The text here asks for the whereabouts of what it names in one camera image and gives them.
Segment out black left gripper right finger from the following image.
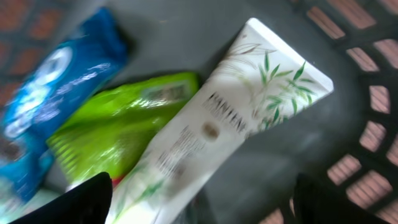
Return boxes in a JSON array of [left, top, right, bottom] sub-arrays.
[[293, 174, 387, 224]]

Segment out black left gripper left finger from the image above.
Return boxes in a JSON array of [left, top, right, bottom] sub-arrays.
[[11, 172, 113, 224]]

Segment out green snack bag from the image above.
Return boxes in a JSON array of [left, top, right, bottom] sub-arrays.
[[47, 72, 199, 187]]

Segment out white bamboo print tube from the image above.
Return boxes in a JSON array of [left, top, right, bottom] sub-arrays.
[[106, 18, 333, 224]]

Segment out blue Oreo cookie pack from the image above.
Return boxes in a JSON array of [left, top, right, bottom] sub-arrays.
[[1, 7, 127, 202]]

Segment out mint green wipes pack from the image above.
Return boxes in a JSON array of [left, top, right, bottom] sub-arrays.
[[1, 189, 60, 224]]

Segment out dark grey plastic basket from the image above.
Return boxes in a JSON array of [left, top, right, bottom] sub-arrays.
[[1, 1, 397, 223]]

